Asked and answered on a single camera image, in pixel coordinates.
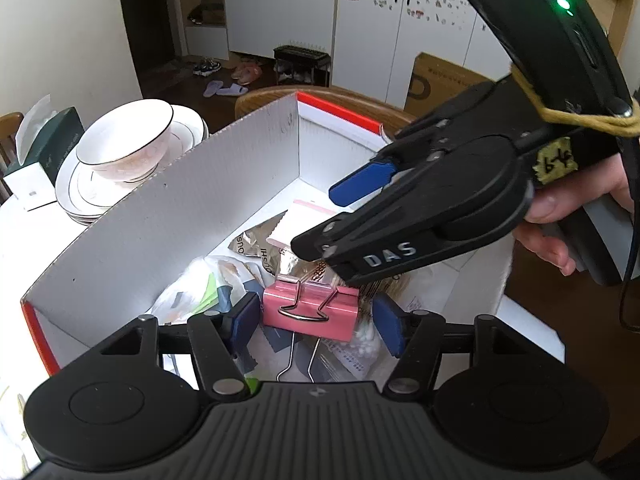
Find white green tissue pack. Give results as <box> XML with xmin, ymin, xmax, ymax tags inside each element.
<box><xmin>149</xmin><ymin>256</ymin><xmax>265</xmax><ymax>356</ymax></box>

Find wooden chair far side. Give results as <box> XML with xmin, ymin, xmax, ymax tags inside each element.
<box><xmin>0</xmin><ymin>112</ymin><xmax>24</xmax><ymax>177</ymax></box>

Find person right hand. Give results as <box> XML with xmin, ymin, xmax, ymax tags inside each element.
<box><xmin>513</xmin><ymin>155</ymin><xmax>634</xmax><ymax>276</ymax></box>

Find black shoe rack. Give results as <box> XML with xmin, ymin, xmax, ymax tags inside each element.
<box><xmin>273</xmin><ymin>44</ymin><xmax>331</xmax><ymax>87</ymax></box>

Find clear bag white beads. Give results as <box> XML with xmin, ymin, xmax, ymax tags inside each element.
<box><xmin>348</xmin><ymin>320</ymin><xmax>382</xmax><ymax>374</ymax></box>

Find white storage cabinets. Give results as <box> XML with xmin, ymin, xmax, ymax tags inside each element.
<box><xmin>224</xmin><ymin>0</ymin><xmax>510</xmax><ymax>107</ymax></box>

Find brown cardboard carton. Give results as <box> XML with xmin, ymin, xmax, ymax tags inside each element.
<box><xmin>404</xmin><ymin>53</ymin><xmax>488</xmax><ymax>117</ymax></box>

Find stack of white plates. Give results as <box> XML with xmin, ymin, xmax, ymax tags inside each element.
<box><xmin>55</xmin><ymin>104</ymin><xmax>208</xmax><ymax>226</ymax></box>

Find red white cardboard box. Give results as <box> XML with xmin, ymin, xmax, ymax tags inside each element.
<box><xmin>19</xmin><ymin>91</ymin><xmax>566</xmax><ymax>377</ymax></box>

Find pink red binder clip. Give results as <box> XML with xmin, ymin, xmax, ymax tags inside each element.
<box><xmin>262</xmin><ymin>278</ymin><xmax>359</xmax><ymax>382</ymax></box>

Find pink ribbed soap tray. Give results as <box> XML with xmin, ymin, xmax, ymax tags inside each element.
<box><xmin>266</xmin><ymin>198</ymin><xmax>346</xmax><ymax>252</ymax></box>

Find wooden chair near box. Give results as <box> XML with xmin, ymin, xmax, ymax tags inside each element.
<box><xmin>234</xmin><ymin>84</ymin><xmax>416</xmax><ymax>132</ymax></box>

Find gold foil snack bag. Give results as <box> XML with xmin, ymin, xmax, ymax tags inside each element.
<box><xmin>228</xmin><ymin>211</ymin><xmax>337</xmax><ymax>285</ymax></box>

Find cotton swab pack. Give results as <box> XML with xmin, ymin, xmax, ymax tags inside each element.
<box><xmin>359</xmin><ymin>274</ymin><xmax>410</xmax><ymax>308</ymax></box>

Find white bowl gold rim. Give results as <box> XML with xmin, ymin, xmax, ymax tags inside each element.
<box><xmin>76</xmin><ymin>99</ymin><xmax>174</xmax><ymax>182</ymax></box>

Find white green tissue box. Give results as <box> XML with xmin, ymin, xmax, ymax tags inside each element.
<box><xmin>3</xmin><ymin>94</ymin><xmax>85</xmax><ymax>211</ymax></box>

